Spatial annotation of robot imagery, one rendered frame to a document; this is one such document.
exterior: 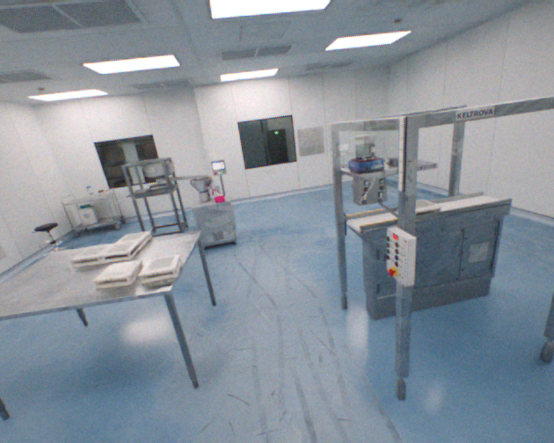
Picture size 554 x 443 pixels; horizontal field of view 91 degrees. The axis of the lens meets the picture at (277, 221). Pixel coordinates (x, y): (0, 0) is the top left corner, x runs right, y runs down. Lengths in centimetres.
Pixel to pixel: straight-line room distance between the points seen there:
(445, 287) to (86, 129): 742
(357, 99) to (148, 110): 510
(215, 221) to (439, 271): 318
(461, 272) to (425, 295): 38
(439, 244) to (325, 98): 555
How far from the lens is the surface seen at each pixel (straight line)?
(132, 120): 745
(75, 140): 792
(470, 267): 305
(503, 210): 295
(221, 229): 455
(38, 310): 236
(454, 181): 292
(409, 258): 146
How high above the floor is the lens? 178
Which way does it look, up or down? 19 degrees down
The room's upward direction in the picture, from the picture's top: 8 degrees counter-clockwise
